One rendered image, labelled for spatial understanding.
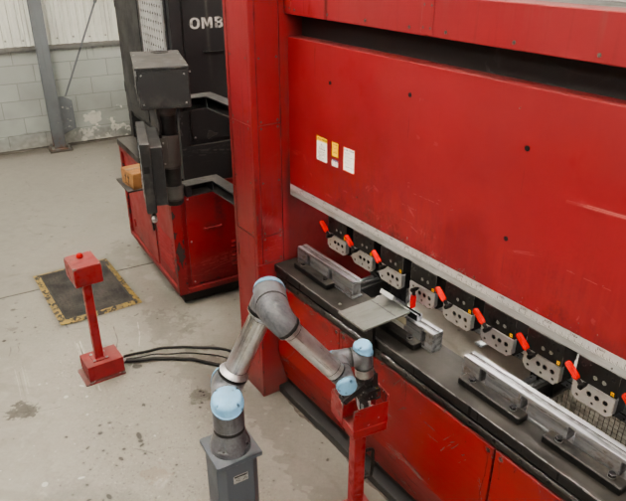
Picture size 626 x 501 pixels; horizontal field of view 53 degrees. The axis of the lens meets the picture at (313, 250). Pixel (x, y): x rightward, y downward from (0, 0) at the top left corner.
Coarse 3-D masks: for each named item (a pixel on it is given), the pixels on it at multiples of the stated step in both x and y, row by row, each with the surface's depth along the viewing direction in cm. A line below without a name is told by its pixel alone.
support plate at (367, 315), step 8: (384, 296) 290; (360, 304) 283; (368, 304) 283; (376, 304) 283; (384, 304) 283; (392, 304) 283; (344, 312) 277; (352, 312) 277; (360, 312) 277; (368, 312) 277; (376, 312) 277; (384, 312) 277; (392, 312) 277; (400, 312) 277; (408, 312) 278; (352, 320) 271; (360, 320) 271; (368, 320) 271; (376, 320) 271; (384, 320) 271; (360, 328) 266; (368, 328) 266
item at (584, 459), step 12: (552, 432) 223; (552, 444) 219; (564, 444) 218; (564, 456) 216; (576, 456) 213; (588, 456) 213; (588, 468) 208; (600, 468) 208; (600, 480) 206; (612, 480) 203; (624, 480) 203
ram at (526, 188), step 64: (320, 64) 284; (384, 64) 249; (320, 128) 296; (384, 128) 258; (448, 128) 229; (512, 128) 205; (576, 128) 186; (320, 192) 310; (384, 192) 269; (448, 192) 237; (512, 192) 212; (576, 192) 191; (448, 256) 246; (512, 256) 219; (576, 256) 197; (576, 320) 203
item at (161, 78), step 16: (144, 64) 297; (160, 64) 296; (176, 64) 296; (144, 80) 290; (160, 80) 292; (176, 80) 294; (144, 96) 293; (160, 96) 295; (176, 96) 297; (160, 112) 337; (160, 128) 340; (176, 128) 346; (176, 144) 347; (176, 160) 350; (176, 176) 354; (176, 192) 357
